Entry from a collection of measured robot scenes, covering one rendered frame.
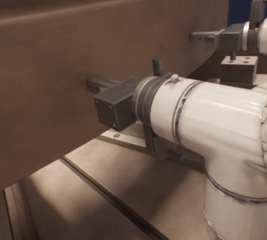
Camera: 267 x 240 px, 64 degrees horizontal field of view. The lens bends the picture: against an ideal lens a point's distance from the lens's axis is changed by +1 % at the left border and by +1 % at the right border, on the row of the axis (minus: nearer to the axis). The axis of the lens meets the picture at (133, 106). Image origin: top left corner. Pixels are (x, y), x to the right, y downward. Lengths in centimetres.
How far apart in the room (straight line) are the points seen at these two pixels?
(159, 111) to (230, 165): 10
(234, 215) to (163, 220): 73
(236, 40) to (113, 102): 43
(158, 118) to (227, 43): 42
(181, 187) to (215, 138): 88
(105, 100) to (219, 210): 20
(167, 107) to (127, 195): 87
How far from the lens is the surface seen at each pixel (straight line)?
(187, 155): 118
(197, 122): 24
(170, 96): 26
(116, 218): 104
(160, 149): 33
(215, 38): 67
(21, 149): 43
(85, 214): 109
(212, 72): 203
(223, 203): 28
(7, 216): 70
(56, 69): 41
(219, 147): 23
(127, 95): 30
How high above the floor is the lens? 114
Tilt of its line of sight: 27 degrees down
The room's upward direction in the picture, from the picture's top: 9 degrees counter-clockwise
